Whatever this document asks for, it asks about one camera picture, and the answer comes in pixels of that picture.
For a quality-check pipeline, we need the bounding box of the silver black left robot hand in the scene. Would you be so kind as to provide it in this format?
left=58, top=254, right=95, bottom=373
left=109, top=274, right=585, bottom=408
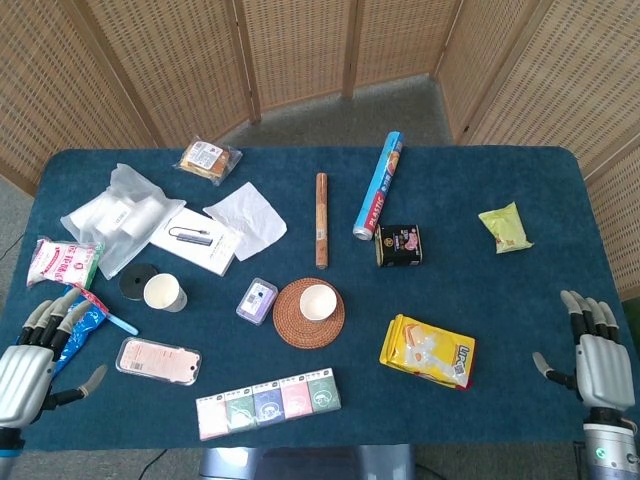
left=0, top=287, right=109, bottom=429

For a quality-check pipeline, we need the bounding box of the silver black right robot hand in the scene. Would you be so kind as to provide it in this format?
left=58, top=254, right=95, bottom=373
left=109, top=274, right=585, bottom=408
left=531, top=289, right=637, bottom=412

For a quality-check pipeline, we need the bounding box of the white paper cup green flower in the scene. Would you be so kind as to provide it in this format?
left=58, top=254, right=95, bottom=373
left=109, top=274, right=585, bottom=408
left=298, top=282, right=338, bottom=321

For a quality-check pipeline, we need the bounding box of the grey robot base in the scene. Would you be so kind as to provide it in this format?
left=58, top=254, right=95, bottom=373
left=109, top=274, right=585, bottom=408
left=199, top=443, right=416, bottom=480

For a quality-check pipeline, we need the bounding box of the black round disc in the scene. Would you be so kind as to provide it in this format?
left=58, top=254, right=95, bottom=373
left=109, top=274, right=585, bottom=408
left=118, top=263, right=159, bottom=302

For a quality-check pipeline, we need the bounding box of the white paper cup blue flower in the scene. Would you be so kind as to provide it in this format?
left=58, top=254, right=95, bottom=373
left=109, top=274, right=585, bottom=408
left=142, top=272, right=189, bottom=314

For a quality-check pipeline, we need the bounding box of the white USB hub box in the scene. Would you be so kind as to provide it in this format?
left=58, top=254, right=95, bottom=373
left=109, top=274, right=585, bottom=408
left=149, top=207, right=243, bottom=277

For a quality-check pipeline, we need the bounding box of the clear box with purple item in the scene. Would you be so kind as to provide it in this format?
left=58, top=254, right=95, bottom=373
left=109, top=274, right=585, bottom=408
left=235, top=277, right=279, bottom=327

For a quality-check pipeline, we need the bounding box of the white tissue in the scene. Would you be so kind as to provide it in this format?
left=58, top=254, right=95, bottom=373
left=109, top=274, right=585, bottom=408
left=202, top=181, right=289, bottom=262

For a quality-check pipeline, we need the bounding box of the round woven rattan coaster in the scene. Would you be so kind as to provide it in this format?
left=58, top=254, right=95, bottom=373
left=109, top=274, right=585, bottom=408
left=272, top=277, right=347, bottom=350

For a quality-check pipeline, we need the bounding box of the woven folding screen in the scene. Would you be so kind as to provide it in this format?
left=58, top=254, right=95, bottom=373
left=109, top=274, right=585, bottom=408
left=0, top=0, right=640, bottom=301

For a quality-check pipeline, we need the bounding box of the blue red packet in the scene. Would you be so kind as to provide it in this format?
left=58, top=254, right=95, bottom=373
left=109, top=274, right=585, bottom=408
left=52, top=284, right=111, bottom=376

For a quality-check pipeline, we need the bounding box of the white pink salt bag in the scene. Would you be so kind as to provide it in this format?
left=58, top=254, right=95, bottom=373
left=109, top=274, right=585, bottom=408
left=26, top=236, right=104, bottom=291

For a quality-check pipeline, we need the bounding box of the pink phone case package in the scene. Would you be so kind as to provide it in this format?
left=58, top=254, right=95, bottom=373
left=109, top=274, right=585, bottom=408
left=115, top=336, right=203, bottom=387

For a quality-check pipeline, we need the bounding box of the green snack packet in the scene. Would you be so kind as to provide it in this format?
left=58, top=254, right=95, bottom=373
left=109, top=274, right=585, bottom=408
left=477, top=201, right=535, bottom=255

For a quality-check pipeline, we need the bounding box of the yellow bread bag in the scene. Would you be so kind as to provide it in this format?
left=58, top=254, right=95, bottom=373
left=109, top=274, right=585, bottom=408
left=378, top=313, right=477, bottom=391

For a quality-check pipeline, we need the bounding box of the translucent zip bag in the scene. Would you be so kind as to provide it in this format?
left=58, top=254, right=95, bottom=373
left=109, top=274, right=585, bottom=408
left=59, top=163, right=187, bottom=281

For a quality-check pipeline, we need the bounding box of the black luncheon meat tin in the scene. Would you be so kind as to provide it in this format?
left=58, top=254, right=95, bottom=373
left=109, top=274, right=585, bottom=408
left=374, top=223, right=424, bottom=268

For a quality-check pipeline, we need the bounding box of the multicolour tissue packs bundle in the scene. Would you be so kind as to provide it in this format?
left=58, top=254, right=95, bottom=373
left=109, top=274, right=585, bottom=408
left=195, top=367, right=343, bottom=442

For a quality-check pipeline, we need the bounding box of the wrapped bread package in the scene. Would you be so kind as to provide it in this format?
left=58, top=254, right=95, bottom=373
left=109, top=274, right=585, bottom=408
left=173, top=139, right=244, bottom=187

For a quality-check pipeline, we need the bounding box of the blue plastic wrap roll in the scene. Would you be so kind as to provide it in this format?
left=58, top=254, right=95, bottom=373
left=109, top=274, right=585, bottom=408
left=352, top=131, right=405, bottom=241

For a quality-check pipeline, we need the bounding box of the brown wooden stick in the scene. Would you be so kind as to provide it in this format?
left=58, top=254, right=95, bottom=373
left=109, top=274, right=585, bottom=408
left=314, top=172, right=330, bottom=270

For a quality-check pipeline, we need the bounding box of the light blue plastic handle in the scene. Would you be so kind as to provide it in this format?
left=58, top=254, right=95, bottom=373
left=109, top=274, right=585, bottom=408
left=105, top=310, right=140, bottom=337

